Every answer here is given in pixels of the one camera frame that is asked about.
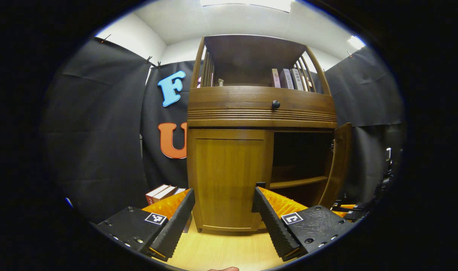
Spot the wooden cabinet drawer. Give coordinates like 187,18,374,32
187,86,338,129

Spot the large ceiling light panel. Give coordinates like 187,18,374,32
200,0,293,12

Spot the red book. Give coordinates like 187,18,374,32
145,184,169,206

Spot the black backdrop cloth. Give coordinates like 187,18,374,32
39,37,406,224

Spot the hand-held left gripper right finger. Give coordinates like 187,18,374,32
252,186,356,262

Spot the brown book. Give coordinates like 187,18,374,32
153,186,178,204

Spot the small ceiling light panel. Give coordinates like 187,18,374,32
347,35,366,50

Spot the wooden shoe cabinet door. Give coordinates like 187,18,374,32
319,123,353,209
187,129,274,232

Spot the wooden double-door shoe cabinet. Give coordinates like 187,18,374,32
187,35,353,236

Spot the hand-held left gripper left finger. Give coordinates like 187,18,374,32
97,188,196,262

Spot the white book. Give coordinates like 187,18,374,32
290,68,305,91

